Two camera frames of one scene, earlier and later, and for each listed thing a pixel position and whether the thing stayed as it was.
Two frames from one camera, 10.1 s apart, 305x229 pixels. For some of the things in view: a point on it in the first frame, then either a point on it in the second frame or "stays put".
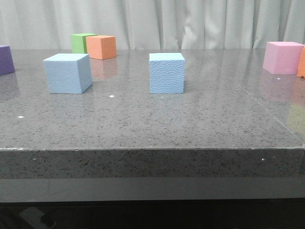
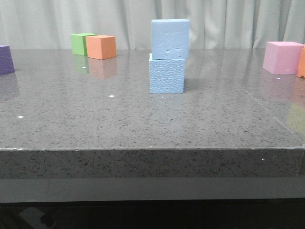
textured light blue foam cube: x=167 y=73 stays put
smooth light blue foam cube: x=68 y=73 → x=170 y=39
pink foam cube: x=282 y=57 stays put
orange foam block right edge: x=301 y=67 stays put
